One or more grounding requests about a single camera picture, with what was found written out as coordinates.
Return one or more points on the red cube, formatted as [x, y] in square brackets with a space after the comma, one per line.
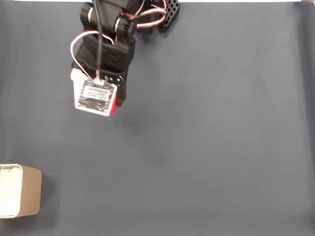
[114, 107]

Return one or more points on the beige box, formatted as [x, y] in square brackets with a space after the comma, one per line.
[29, 191]

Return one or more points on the grey table mat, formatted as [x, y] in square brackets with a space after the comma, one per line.
[197, 147]

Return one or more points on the white camera circuit board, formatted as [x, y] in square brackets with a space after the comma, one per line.
[94, 97]

